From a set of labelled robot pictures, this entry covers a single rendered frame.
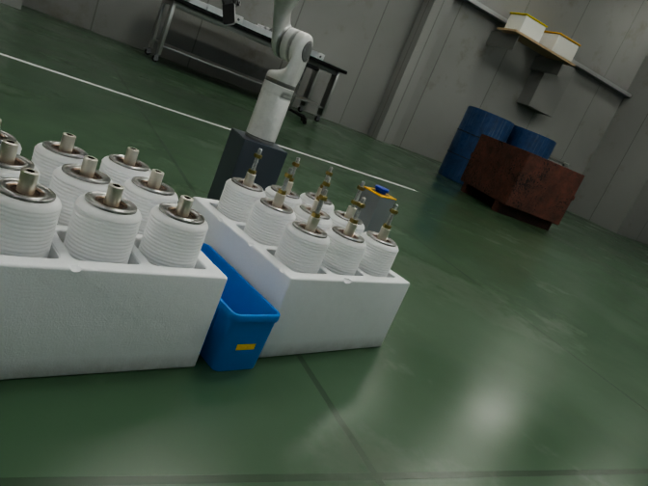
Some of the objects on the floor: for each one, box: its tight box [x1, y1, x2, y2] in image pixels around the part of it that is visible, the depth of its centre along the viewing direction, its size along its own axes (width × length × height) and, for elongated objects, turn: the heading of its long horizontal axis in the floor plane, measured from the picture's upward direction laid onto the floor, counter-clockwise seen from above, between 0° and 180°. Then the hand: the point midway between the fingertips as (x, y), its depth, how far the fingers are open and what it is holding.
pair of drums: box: [439, 106, 556, 185], centre depth 717 cm, size 80×125×92 cm, turn 65°
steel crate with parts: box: [461, 134, 585, 230], centre depth 587 cm, size 86×103×65 cm
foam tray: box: [191, 197, 410, 358], centre depth 134 cm, size 39×39×18 cm
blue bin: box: [200, 243, 281, 371], centre depth 110 cm, size 30×11×12 cm, turn 169°
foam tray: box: [0, 225, 228, 380], centre depth 95 cm, size 39×39×18 cm
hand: (218, 9), depth 96 cm, fingers open, 9 cm apart
